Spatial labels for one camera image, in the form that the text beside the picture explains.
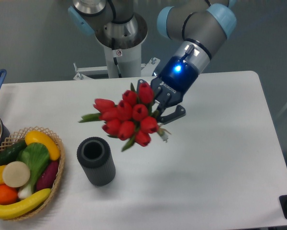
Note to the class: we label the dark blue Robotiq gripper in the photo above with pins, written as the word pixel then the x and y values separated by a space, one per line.
pixel 170 86

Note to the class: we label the red tulip bouquet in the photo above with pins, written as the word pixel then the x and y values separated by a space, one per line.
pixel 132 119

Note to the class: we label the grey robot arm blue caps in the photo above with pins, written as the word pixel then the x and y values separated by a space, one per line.
pixel 202 26

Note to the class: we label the dark grey ribbed vase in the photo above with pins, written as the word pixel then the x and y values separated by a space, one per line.
pixel 94 156

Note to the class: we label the yellow squash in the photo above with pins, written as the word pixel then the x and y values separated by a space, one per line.
pixel 43 142

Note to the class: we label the green bok choy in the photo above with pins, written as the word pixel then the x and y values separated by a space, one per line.
pixel 36 157

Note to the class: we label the purple sweet potato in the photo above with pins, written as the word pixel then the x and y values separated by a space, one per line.
pixel 48 177

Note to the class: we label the woven wicker basket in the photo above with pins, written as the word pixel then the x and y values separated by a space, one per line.
pixel 20 135

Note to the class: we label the dark green cucumber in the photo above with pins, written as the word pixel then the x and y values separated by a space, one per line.
pixel 11 152

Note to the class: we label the beige round disc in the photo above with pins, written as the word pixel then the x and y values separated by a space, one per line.
pixel 16 174

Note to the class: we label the orange fruit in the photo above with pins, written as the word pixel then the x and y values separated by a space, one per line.
pixel 8 195

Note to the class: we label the yellow banana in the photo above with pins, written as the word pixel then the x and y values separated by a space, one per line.
pixel 24 206

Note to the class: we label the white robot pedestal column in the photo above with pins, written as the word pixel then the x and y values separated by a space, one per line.
pixel 123 63

